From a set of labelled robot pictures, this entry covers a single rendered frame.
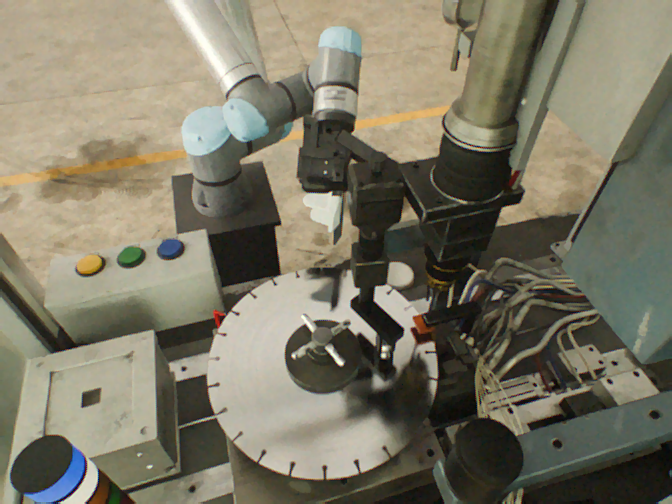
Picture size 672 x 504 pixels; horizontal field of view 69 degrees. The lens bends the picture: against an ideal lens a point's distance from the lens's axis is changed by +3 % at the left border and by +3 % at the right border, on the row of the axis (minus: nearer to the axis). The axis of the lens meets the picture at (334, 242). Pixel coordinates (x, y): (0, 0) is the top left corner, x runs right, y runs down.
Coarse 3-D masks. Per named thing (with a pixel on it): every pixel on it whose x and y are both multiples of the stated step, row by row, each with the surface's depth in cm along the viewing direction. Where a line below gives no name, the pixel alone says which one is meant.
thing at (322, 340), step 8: (304, 320) 67; (312, 320) 67; (312, 328) 66; (320, 328) 66; (328, 328) 66; (336, 328) 66; (344, 328) 67; (312, 336) 65; (320, 336) 65; (328, 336) 65; (312, 344) 64; (320, 344) 64; (328, 344) 64; (296, 352) 64; (304, 352) 64; (320, 352) 66; (328, 352) 64; (336, 352) 64; (336, 360) 63; (344, 360) 63
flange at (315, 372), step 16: (320, 320) 72; (304, 336) 70; (336, 336) 70; (352, 336) 70; (288, 352) 68; (352, 352) 68; (288, 368) 67; (304, 368) 66; (320, 368) 66; (336, 368) 66; (352, 368) 66; (304, 384) 65; (320, 384) 65; (336, 384) 65
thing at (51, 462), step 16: (32, 448) 40; (48, 448) 40; (64, 448) 40; (16, 464) 39; (32, 464) 39; (48, 464) 39; (64, 464) 39; (80, 464) 41; (16, 480) 38; (32, 480) 38; (48, 480) 38; (64, 480) 39; (80, 480) 41; (32, 496) 39; (48, 496) 39; (64, 496) 40
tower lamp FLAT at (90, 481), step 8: (88, 464) 43; (88, 472) 42; (96, 472) 44; (88, 480) 42; (96, 480) 44; (80, 488) 42; (88, 488) 43; (96, 488) 44; (72, 496) 41; (80, 496) 42; (88, 496) 43
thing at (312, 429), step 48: (288, 288) 77; (336, 288) 77; (384, 288) 77; (240, 336) 71; (288, 336) 71; (240, 384) 66; (288, 384) 66; (384, 384) 66; (432, 384) 66; (240, 432) 62; (288, 432) 62; (336, 432) 61; (384, 432) 62
